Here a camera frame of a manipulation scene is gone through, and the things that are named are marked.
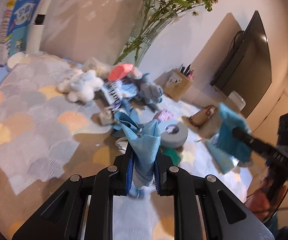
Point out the green tissue pack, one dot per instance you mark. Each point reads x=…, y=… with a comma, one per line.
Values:
x=175, y=156

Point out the purple wipes pack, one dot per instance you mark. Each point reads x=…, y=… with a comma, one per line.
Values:
x=163, y=115

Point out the pink soft pouch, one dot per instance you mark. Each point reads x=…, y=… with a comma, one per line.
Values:
x=120, y=71

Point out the person's right hand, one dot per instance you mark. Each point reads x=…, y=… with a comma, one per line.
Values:
x=259, y=204

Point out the grey blue plush toy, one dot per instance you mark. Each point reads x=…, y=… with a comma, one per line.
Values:
x=148, y=92

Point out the white blue wipes pack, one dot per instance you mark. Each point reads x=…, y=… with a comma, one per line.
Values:
x=115, y=92

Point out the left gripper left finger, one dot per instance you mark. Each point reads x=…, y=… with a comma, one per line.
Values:
x=122, y=181

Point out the beige cylinder container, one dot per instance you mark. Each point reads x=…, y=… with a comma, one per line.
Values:
x=235, y=102

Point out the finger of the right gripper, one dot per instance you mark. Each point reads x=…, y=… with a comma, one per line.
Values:
x=254, y=144

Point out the blue cover book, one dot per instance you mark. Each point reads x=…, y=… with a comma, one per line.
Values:
x=22, y=13

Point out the white fluffy plush toy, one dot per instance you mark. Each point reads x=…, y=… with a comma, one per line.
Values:
x=80, y=86

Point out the teal printed drawstring bag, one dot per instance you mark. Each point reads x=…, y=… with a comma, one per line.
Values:
x=223, y=146

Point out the black wall television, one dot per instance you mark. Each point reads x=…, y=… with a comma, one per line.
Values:
x=246, y=69

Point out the glass flower vase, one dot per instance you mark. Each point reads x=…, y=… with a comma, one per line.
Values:
x=153, y=17

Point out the light blue face mask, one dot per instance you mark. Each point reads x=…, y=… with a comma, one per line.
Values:
x=145, y=141

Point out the brown leather pouch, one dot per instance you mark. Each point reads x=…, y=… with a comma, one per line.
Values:
x=208, y=116

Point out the wooden pen holder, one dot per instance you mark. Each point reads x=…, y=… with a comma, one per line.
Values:
x=178, y=82

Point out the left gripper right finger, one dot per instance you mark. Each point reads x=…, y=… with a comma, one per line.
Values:
x=162, y=177

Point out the grey tape roll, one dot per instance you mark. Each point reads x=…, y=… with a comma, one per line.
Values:
x=173, y=133

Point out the scallop pattern tablecloth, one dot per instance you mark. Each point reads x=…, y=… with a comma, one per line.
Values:
x=44, y=139

